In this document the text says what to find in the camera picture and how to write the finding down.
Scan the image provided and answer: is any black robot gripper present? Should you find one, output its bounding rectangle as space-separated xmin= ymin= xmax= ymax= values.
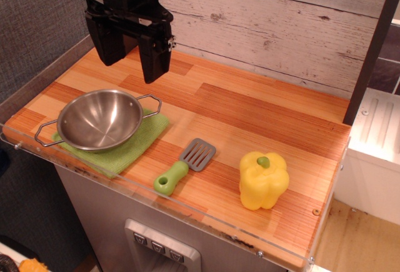
xmin=85 ymin=0 xmax=174 ymax=84

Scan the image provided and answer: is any green microfibre cloth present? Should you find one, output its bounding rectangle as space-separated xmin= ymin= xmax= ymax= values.
xmin=60 ymin=113 xmax=169 ymax=179

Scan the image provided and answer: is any clear acrylic front guard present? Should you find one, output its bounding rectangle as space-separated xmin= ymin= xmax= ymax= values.
xmin=4 ymin=118 xmax=350 ymax=271

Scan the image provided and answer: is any yellow toy bell pepper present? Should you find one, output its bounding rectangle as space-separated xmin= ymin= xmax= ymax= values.
xmin=239 ymin=151 xmax=289 ymax=210

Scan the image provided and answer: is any grey toy kitchen cabinet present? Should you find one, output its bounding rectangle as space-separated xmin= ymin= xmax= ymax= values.
xmin=56 ymin=166 xmax=284 ymax=271

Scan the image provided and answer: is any silver ice dispenser panel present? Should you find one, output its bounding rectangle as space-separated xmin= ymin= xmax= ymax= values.
xmin=124 ymin=219 xmax=202 ymax=271

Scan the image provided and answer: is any orange object at corner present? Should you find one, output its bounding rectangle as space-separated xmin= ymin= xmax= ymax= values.
xmin=19 ymin=258 xmax=49 ymax=272

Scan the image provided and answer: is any white toy sink unit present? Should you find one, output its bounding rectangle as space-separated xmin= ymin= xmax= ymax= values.
xmin=334 ymin=89 xmax=399 ymax=224

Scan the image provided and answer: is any grey spatula with green handle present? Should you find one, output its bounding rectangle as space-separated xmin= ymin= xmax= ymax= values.
xmin=153 ymin=138 xmax=216 ymax=196

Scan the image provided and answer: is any dark grey right post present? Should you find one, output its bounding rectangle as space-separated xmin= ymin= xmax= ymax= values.
xmin=343 ymin=0 xmax=399 ymax=126

